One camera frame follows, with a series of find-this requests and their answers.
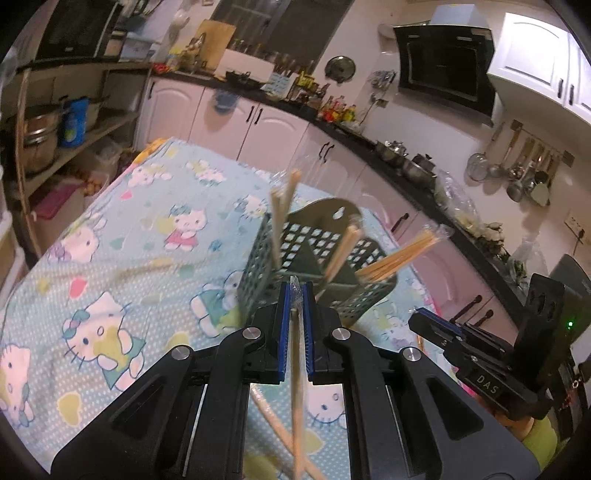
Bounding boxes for large steel pot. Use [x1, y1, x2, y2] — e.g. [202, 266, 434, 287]
[21, 104, 63, 174]

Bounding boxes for blue hanging holder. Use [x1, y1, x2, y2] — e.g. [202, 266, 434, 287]
[213, 89, 238, 112]

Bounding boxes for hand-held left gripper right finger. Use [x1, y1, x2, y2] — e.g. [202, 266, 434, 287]
[304, 281, 542, 480]

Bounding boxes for dark kitchen window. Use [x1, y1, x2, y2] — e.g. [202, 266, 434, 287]
[210, 0, 354, 63]

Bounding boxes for white kitchen base cabinets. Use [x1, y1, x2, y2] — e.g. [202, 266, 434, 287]
[139, 76, 527, 352]

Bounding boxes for hanging wire strainer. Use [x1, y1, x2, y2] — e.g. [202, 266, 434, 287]
[467, 121, 522, 182]

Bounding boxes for row of hanging kitchen utensils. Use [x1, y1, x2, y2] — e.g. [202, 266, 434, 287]
[488, 136, 575, 206]

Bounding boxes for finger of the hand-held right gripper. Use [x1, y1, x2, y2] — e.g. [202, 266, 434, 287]
[407, 307, 514, 359]

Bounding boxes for light blue storage box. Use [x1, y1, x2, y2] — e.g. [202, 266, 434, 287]
[117, 32, 158, 63]

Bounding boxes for white upper wall cabinet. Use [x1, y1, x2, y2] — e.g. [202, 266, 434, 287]
[487, 11, 591, 123]

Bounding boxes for cartoon cat printed blanket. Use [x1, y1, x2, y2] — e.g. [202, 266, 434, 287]
[0, 136, 439, 480]

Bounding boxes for black kitchen countertop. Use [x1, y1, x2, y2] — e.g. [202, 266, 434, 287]
[154, 69, 550, 319]

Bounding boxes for kitchen shelf unit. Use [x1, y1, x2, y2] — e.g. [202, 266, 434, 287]
[0, 58, 153, 232]

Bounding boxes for clear plastic bag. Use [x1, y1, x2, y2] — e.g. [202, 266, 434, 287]
[434, 171, 485, 222]

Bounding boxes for wooden chopstick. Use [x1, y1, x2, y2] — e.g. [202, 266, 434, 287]
[287, 276, 308, 480]
[270, 187, 282, 271]
[325, 226, 363, 282]
[277, 170, 303, 259]
[252, 388, 324, 480]

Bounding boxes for group of wooden chopsticks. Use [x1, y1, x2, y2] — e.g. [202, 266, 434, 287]
[355, 228, 451, 282]

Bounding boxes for blue plastic container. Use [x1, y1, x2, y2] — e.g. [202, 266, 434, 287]
[60, 97, 90, 148]

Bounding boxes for wooden cutting board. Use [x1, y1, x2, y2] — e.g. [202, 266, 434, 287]
[194, 19, 237, 72]

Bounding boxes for cluster of condiment bottles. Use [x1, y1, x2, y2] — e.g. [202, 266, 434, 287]
[318, 95, 358, 123]

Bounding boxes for dark round pot lid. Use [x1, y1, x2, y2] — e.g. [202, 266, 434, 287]
[324, 55, 357, 84]

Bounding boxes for black microwave oven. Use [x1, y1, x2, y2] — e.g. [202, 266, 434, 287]
[34, 0, 123, 61]

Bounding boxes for black range hood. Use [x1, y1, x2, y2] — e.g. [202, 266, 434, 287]
[393, 7, 496, 125]

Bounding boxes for green plastic utensil basket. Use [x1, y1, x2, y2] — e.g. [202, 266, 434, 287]
[238, 198, 400, 330]

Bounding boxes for black wok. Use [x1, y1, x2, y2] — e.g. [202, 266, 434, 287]
[225, 69, 266, 88]

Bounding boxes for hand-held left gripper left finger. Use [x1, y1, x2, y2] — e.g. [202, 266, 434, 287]
[50, 281, 291, 480]

